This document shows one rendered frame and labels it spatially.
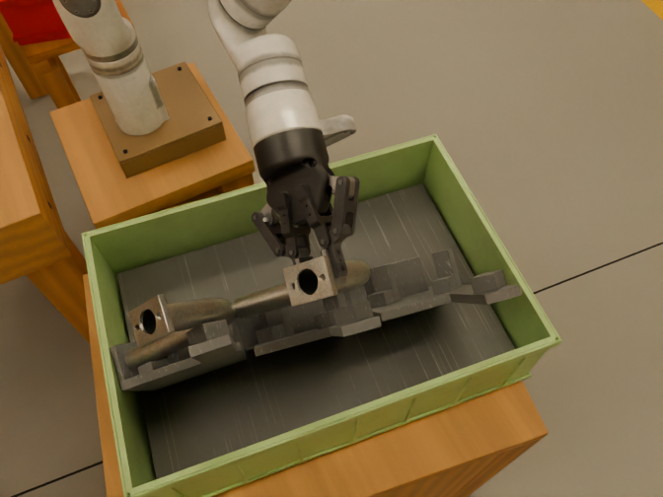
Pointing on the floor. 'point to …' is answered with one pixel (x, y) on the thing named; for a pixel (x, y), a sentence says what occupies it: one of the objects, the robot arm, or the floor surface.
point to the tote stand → (379, 448)
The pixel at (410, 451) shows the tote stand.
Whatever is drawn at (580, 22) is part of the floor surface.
